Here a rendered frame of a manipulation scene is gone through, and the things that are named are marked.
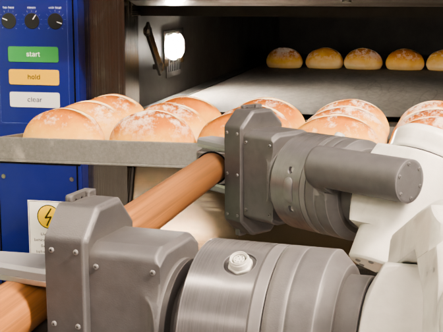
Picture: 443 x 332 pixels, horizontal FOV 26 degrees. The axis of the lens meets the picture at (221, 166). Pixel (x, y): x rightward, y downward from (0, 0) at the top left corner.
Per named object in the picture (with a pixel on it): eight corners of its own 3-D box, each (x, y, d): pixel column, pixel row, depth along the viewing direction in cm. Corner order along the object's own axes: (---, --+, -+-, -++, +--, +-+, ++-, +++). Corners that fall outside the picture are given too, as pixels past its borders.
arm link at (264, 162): (209, 108, 89) (302, 120, 80) (282, 100, 95) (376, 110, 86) (210, 240, 91) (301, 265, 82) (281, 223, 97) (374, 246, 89)
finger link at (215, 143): (215, 143, 98) (258, 150, 94) (192, 146, 96) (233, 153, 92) (215, 128, 98) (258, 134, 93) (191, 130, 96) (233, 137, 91)
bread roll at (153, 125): (202, 154, 111) (202, 107, 110) (189, 163, 105) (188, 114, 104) (118, 151, 113) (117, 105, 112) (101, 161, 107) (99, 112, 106)
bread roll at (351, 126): (381, 160, 107) (382, 110, 106) (381, 170, 100) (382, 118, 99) (291, 158, 108) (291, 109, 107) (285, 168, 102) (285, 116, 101)
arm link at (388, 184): (382, 159, 88) (489, 175, 80) (341, 267, 86) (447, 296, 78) (308, 105, 81) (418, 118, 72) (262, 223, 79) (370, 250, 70)
